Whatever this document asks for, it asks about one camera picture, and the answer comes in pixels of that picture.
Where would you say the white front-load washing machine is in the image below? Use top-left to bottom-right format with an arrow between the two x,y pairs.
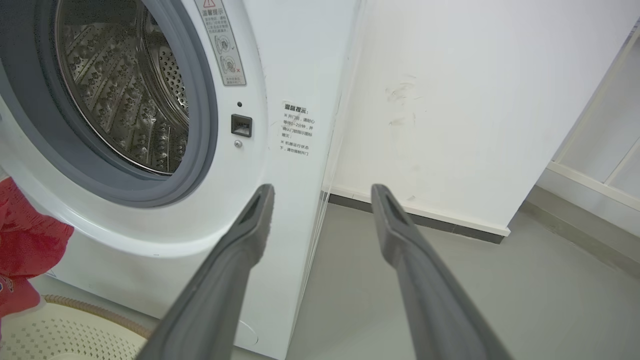
0,0 -> 368,360

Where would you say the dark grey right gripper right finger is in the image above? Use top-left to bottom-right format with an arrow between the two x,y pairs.
370,183 -> 513,360

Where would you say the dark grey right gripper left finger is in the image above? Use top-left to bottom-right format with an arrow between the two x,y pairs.
136,183 -> 276,360

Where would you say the cream perforated laundry basket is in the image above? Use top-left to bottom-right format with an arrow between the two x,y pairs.
0,294 -> 153,360

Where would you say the red garment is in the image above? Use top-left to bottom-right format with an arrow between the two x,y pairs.
0,176 -> 75,319

